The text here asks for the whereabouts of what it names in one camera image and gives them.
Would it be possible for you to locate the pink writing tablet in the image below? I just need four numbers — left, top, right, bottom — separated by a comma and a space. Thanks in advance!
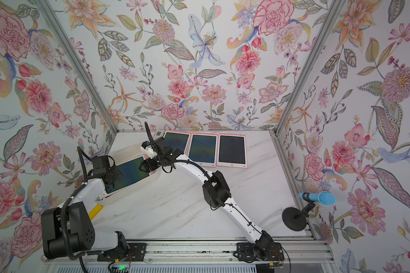
217, 134, 248, 168
188, 134, 218, 167
164, 131, 191, 154

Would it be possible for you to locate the yellow sticky tape strip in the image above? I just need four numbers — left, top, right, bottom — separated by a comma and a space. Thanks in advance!
88, 204, 103, 220

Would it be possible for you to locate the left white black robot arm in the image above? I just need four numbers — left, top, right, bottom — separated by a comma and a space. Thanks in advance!
41, 155, 131, 260

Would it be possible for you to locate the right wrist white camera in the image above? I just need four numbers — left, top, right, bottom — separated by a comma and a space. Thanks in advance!
140, 142, 157, 158

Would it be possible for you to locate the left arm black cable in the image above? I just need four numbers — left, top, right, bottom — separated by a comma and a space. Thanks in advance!
59, 146, 93, 273

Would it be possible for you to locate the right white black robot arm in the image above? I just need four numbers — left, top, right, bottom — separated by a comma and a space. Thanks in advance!
139, 135, 285, 263

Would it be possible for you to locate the blue microphone on stand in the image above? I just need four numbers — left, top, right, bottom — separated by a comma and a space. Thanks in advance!
282, 191, 336, 232

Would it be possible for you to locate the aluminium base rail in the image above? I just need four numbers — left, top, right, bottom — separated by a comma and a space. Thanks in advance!
40, 238, 336, 265

